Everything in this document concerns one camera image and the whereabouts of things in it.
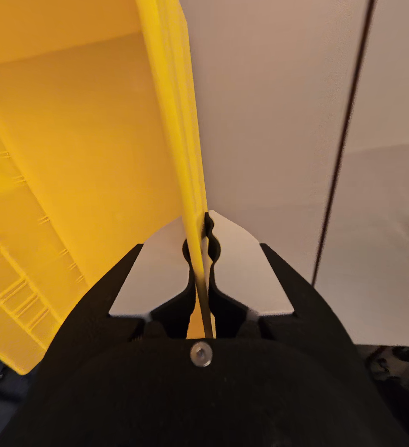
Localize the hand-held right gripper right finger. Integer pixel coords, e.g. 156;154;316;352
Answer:
202;210;295;339

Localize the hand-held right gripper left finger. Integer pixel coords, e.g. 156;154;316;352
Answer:
109;217;198;339

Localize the yellow plastic box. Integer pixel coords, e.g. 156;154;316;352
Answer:
0;0;216;376

